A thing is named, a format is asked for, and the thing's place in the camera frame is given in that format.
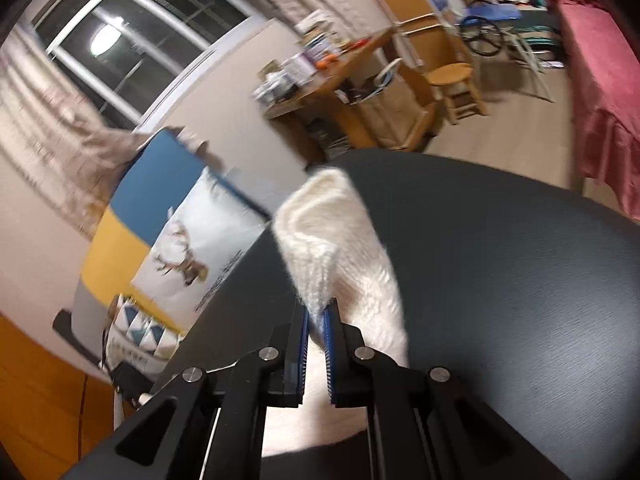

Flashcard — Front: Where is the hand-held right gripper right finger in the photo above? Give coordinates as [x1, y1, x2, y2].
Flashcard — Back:
[321, 299, 571, 480]

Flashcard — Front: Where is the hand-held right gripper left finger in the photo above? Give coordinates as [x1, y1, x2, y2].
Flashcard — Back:
[67, 305, 310, 480]

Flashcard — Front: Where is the white knit sweater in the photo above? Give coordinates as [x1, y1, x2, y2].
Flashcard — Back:
[260, 167, 411, 461]

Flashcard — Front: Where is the white deer print pillow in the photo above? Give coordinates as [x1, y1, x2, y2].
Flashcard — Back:
[131, 167, 268, 318]

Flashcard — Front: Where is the triangle pattern pillow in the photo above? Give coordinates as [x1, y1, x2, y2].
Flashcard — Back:
[102, 294, 183, 376]

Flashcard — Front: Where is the black handbag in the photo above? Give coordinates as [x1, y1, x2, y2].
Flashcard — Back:
[111, 360, 156, 406]

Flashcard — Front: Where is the grey yellow blue sofa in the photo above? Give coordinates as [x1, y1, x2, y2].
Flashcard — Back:
[52, 127, 273, 396]

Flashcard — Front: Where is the orange wooden wardrobe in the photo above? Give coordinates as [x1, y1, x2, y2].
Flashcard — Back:
[0, 312, 126, 476]

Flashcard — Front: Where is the wooden desk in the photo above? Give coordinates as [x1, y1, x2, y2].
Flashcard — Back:
[262, 27, 441, 153]

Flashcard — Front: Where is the cluster of boxes and jars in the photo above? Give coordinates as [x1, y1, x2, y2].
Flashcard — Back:
[252, 10, 361, 106]

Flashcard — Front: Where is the beige patterned curtain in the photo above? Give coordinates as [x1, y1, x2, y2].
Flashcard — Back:
[0, 25, 151, 241]

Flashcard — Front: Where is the round wooden stool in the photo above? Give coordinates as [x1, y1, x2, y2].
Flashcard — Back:
[425, 62, 488, 126]

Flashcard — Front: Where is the black hoop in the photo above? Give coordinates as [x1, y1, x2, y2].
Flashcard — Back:
[459, 14, 506, 58]

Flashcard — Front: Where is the brown board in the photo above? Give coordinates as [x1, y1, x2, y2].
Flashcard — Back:
[372, 0, 453, 68]

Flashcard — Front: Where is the white framed window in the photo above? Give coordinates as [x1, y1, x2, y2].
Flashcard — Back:
[32, 0, 256, 126]

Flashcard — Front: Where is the blue folding chair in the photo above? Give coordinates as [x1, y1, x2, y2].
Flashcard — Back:
[457, 2, 556, 103]

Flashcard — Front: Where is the pink bedspread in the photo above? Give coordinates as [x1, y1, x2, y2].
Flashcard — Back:
[537, 0, 640, 221]

